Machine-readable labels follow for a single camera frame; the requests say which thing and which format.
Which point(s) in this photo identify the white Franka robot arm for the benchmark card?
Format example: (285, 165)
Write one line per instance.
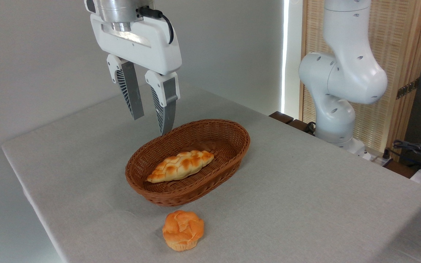
(345, 73)

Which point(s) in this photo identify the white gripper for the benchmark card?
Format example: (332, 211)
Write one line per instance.
(148, 47)

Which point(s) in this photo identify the brown wicker oval basket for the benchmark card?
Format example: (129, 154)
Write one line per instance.
(217, 142)

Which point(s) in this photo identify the round orange bread bun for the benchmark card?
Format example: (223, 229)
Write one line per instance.
(183, 230)

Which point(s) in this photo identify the grey tablecloth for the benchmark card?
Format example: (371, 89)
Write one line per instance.
(305, 204)

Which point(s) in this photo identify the long braided bread loaf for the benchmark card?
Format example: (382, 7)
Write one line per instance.
(181, 166)

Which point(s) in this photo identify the dark brown wooden block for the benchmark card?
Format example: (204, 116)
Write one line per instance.
(281, 117)

